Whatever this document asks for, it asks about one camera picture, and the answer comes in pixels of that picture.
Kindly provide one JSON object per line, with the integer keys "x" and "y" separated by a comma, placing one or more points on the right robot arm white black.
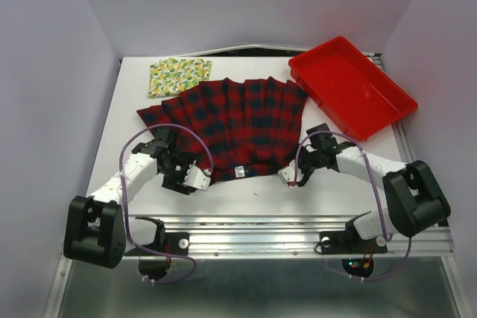
{"x": 408, "y": 197}

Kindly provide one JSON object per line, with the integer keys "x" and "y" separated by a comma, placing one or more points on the red plastic tray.
{"x": 356, "y": 95}

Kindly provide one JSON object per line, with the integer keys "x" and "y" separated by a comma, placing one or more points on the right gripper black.
{"x": 305, "y": 174}

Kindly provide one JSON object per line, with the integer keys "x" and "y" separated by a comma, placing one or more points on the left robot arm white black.
{"x": 96, "y": 226}

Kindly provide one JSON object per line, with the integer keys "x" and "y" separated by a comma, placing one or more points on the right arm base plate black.
{"x": 342, "y": 243}

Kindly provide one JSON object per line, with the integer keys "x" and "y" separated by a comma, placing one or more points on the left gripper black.
{"x": 171, "y": 183}

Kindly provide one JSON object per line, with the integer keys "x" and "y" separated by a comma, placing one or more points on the lemon print skirt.
{"x": 173, "y": 75}

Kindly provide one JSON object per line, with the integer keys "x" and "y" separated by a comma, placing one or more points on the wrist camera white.
{"x": 197, "y": 178}
{"x": 290, "y": 174}

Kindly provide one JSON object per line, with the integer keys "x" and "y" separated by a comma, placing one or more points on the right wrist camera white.
{"x": 290, "y": 174}

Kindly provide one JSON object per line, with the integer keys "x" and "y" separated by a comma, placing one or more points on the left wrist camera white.
{"x": 197, "y": 178}

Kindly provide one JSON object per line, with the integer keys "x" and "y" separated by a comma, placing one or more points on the aluminium frame rails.
{"x": 253, "y": 240}

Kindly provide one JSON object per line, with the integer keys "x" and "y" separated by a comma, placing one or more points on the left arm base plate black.
{"x": 175, "y": 243}

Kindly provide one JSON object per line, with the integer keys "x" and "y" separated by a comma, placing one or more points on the red black plaid skirt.
{"x": 239, "y": 130}

